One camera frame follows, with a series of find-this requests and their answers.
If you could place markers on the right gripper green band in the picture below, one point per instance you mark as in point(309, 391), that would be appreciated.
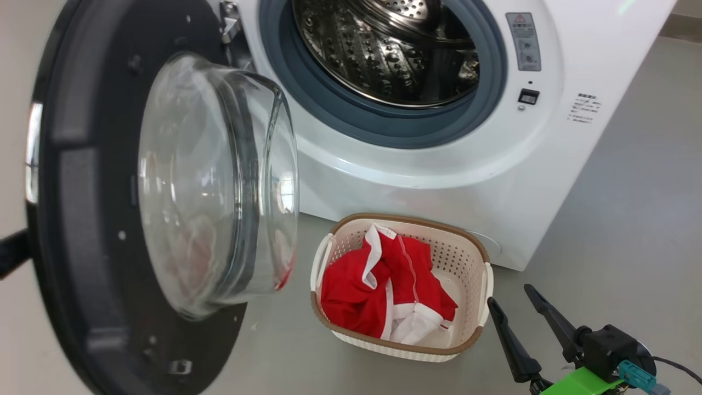
point(581, 384)

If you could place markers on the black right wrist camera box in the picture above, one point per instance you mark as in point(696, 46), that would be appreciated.
point(611, 351)

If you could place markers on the washing machine glass door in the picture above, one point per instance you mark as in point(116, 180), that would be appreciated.
point(82, 247)

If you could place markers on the cream perforated laundry basket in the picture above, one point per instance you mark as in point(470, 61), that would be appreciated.
point(466, 263)

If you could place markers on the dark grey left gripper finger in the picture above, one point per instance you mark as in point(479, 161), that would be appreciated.
point(12, 253)

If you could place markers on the white front-load washing machine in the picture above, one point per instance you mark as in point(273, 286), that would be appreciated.
point(521, 175)

